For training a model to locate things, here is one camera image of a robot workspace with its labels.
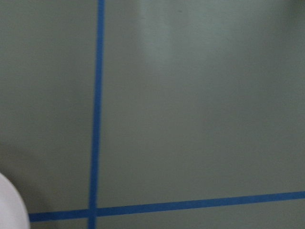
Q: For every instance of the brown paper table cover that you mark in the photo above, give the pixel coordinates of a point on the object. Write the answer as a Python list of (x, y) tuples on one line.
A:
[(154, 114)]

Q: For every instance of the pink plate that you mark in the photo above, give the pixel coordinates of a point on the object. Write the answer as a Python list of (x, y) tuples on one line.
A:
[(13, 212)]

